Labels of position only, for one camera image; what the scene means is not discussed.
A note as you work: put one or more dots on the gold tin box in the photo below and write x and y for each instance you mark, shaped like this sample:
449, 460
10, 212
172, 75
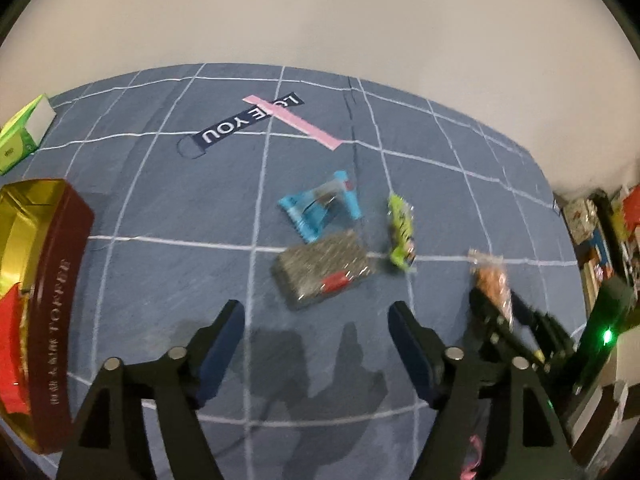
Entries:
55, 310

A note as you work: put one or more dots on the green snack packet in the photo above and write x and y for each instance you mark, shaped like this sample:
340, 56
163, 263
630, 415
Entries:
401, 230

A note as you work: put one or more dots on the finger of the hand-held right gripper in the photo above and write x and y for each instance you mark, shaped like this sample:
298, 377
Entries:
482, 312
540, 327

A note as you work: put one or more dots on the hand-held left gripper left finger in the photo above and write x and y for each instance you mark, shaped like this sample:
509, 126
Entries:
222, 350

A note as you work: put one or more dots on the blue snack packet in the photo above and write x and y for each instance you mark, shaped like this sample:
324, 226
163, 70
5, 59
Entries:
310, 210

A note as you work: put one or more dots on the orange snack packet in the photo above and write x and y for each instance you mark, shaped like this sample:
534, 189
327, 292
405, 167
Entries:
492, 280

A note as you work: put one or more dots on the blue checked tablecloth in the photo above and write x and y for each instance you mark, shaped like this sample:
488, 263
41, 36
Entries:
200, 240

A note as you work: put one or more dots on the grey snack packet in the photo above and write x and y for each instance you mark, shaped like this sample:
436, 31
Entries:
320, 265

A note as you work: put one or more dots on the red snack packet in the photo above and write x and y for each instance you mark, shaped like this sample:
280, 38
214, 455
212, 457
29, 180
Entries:
10, 345

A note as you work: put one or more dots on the green tissue pack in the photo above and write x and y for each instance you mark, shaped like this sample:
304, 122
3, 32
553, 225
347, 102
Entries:
20, 130

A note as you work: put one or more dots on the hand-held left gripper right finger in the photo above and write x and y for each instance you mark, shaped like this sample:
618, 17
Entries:
410, 345

